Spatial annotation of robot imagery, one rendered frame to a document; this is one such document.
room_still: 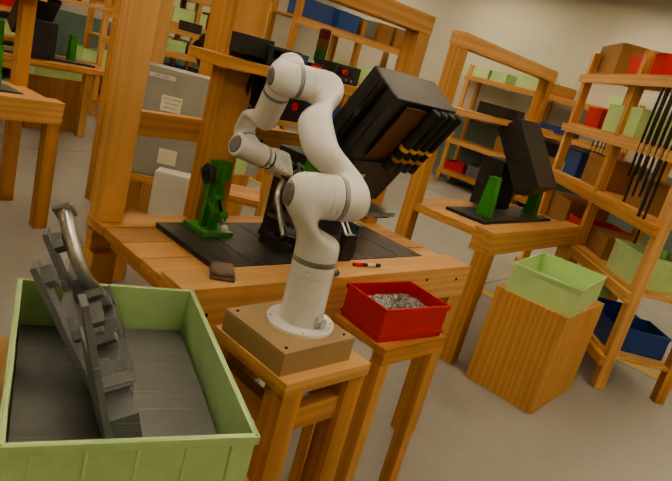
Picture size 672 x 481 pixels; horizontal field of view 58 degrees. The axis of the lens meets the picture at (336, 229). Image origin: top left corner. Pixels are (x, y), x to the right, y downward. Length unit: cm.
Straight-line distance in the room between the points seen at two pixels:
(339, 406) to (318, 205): 59
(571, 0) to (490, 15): 151
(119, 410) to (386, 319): 101
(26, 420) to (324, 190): 81
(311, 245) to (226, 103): 98
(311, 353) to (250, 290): 42
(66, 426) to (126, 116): 121
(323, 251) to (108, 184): 96
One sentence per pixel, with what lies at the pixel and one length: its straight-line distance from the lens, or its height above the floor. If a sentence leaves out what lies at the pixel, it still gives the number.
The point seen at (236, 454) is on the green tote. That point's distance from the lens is 117.
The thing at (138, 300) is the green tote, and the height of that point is 93.
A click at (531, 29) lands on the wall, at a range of 1204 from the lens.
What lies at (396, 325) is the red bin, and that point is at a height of 86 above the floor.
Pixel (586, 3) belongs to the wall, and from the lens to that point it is 1178.
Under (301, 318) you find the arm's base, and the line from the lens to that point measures 164.
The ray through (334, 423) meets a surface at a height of 66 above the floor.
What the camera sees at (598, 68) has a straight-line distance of 635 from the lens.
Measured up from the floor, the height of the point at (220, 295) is 87.
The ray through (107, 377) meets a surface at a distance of 115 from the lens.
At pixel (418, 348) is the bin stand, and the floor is 78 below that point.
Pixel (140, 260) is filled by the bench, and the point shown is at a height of 87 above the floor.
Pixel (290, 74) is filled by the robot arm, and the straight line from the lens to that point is 175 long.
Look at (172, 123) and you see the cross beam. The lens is 241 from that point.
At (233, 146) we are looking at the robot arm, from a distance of 213.
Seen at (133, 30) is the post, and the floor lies 155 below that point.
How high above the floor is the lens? 162
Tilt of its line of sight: 15 degrees down
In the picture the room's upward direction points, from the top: 15 degrees clockwise
